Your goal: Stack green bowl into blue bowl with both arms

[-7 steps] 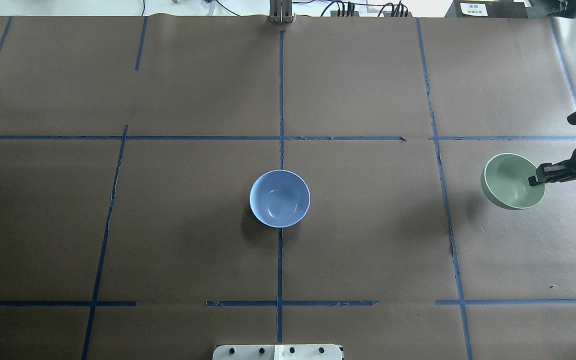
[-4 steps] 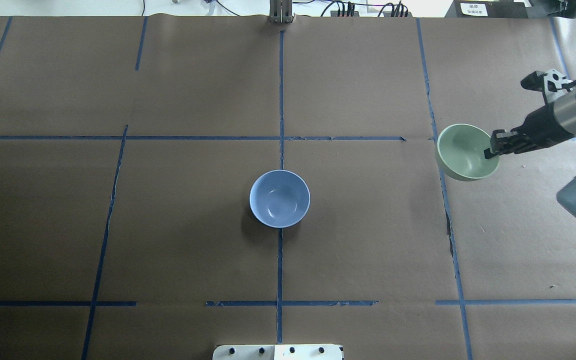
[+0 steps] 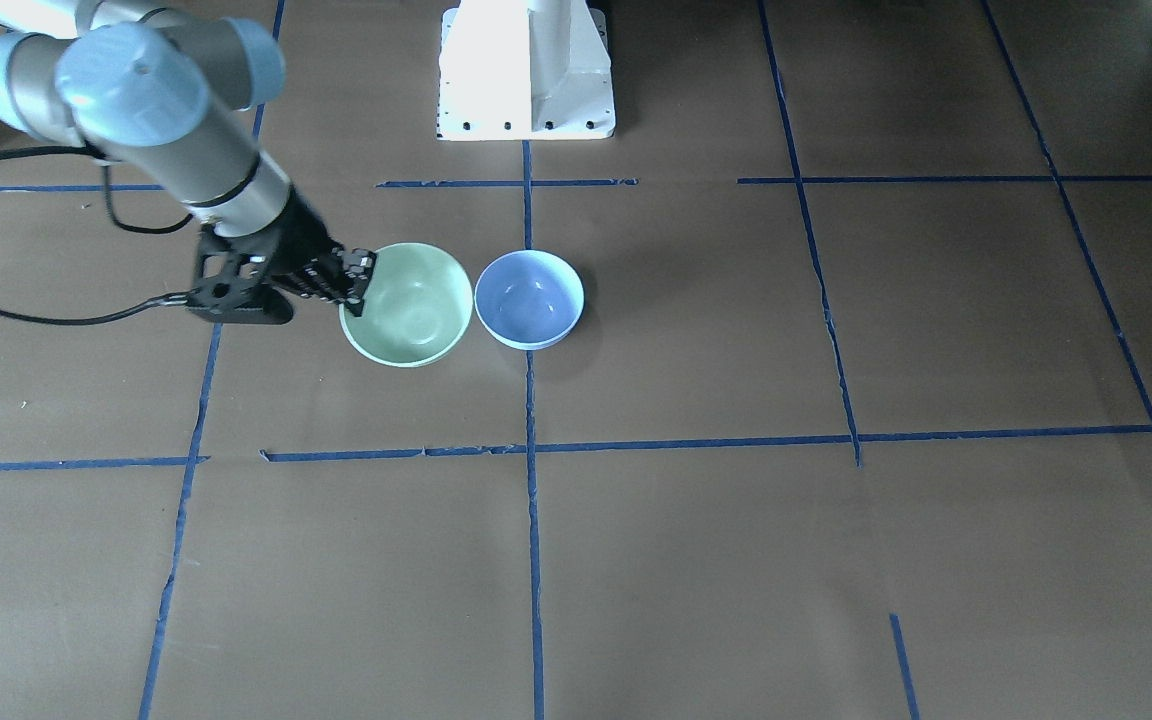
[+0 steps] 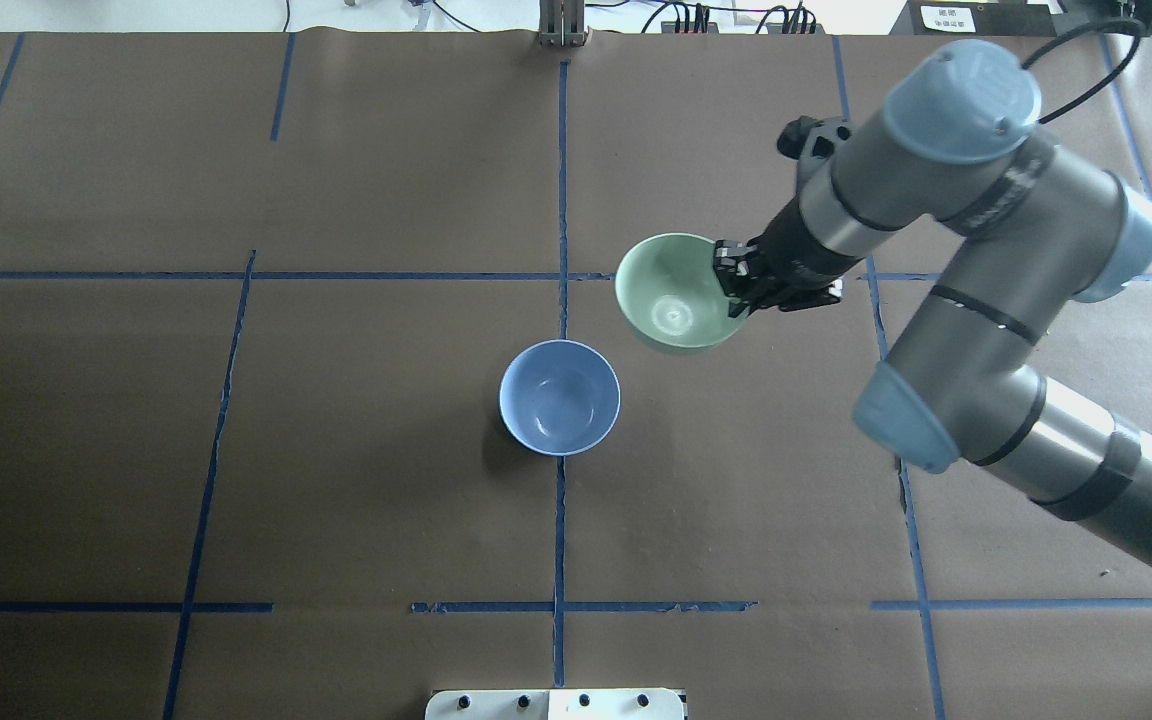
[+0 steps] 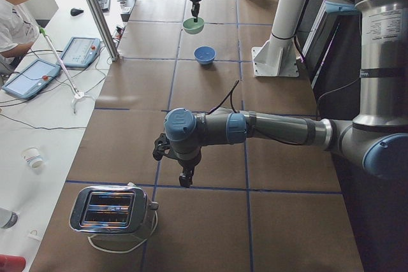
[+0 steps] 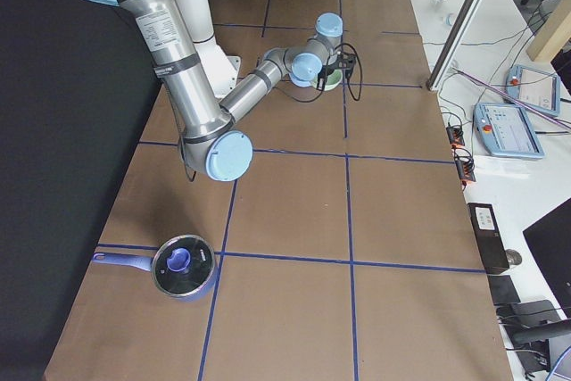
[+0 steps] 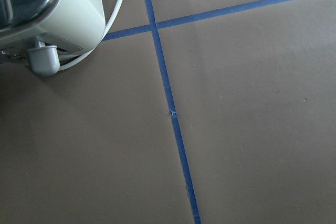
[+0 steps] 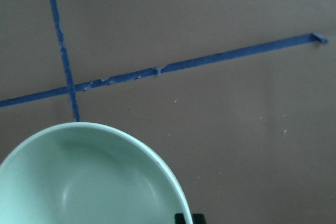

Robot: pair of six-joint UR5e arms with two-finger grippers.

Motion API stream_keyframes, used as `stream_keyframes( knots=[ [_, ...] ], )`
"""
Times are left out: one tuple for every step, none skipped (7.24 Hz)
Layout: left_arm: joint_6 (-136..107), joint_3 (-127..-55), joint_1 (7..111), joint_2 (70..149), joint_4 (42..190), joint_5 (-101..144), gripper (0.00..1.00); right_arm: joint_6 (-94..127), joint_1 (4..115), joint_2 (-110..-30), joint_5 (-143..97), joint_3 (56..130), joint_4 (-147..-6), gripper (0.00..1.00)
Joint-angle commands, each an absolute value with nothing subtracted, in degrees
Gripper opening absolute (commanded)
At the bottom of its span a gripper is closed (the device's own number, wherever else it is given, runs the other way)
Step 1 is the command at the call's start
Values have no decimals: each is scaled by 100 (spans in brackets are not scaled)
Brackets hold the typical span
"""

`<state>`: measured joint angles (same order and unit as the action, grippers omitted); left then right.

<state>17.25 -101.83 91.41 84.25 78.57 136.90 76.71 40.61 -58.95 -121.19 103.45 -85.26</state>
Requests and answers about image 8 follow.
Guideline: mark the green bowl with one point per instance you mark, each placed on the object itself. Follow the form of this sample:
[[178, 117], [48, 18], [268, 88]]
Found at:
[[88, 173]]

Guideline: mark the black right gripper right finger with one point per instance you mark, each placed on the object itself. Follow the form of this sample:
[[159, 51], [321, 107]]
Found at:
[[198, 219]]

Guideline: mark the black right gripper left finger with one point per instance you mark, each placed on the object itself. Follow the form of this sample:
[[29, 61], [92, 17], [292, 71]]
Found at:
[[179, 219]]

